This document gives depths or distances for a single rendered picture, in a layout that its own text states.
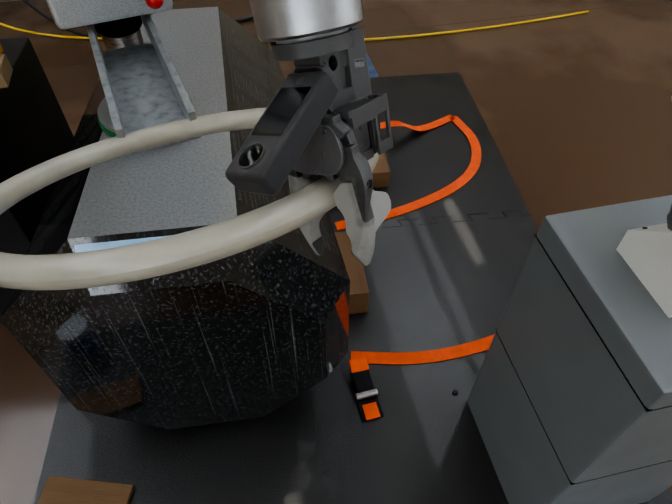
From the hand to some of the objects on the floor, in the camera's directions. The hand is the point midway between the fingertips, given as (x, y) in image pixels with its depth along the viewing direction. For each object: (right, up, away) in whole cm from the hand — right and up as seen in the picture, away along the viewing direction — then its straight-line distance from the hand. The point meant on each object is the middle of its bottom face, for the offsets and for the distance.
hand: (336, 251), depth 53 cm
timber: (+4, -11, +148) cm, 148 cm away
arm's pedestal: (+66, -60, +108) cm, 140 cm away
